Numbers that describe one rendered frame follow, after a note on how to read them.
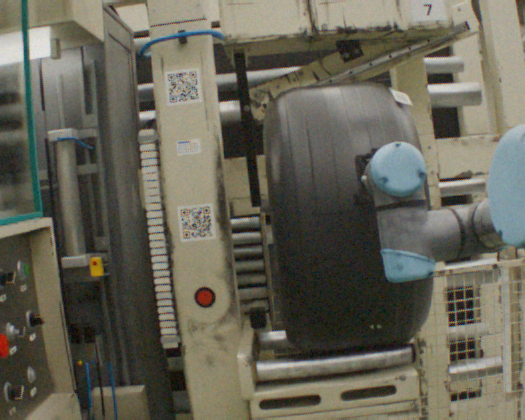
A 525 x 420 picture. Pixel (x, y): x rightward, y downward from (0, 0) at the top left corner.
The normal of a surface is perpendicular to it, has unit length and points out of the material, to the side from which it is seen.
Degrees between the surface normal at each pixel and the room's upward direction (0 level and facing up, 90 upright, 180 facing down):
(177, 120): 90
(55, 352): 90
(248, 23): 90
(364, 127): 52
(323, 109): 39
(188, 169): 90
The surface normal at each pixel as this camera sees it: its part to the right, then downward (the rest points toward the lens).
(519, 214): -0.98, -0.01
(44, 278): -0.03, 0.06
